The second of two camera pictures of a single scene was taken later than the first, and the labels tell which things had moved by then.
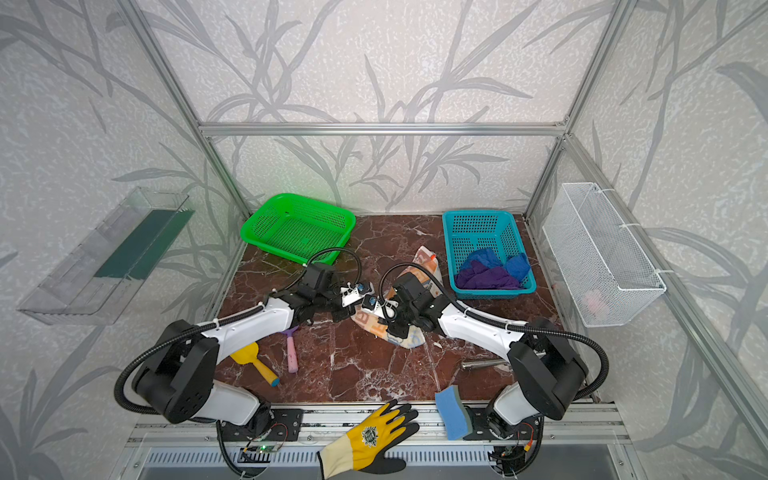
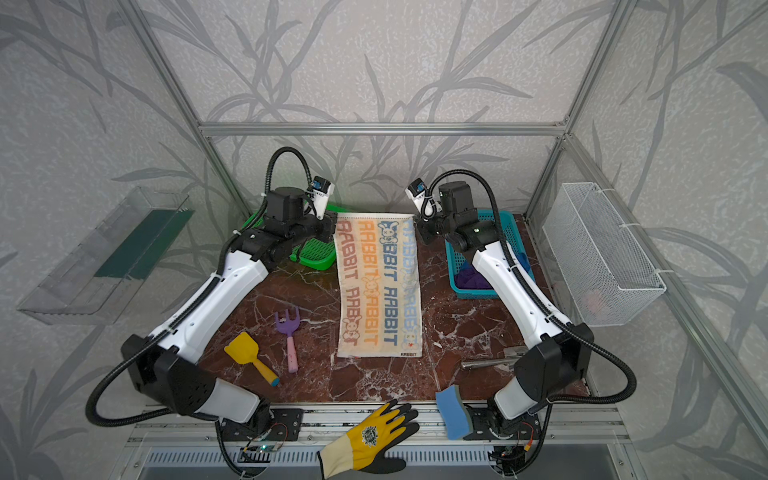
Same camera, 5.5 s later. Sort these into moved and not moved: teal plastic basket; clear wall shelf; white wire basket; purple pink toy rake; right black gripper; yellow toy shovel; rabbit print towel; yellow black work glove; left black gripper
Moved: rabbit print towel; right black gripper; left black gripper
Not moved: teal plastic basket; purple pink toy rake; clear wall shelf; yellow toy shovel; white wire basket; yellow black work glove
